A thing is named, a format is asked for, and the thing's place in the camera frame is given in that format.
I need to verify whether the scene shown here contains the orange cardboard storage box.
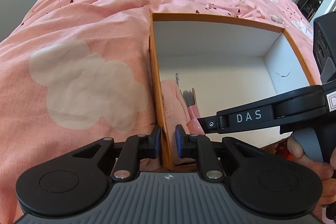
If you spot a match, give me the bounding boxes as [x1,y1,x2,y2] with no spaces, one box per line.
[149,13,319,169]

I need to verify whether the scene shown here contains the person's right hand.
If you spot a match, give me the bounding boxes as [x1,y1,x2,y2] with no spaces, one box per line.
[287,136,336,220]

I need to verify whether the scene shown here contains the pink fabric pouch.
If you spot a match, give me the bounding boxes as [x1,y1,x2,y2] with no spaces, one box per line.
[161,80,191,165]

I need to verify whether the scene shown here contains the pink printed duvet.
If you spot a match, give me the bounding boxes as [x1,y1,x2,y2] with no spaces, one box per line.
[1,0,319,223]

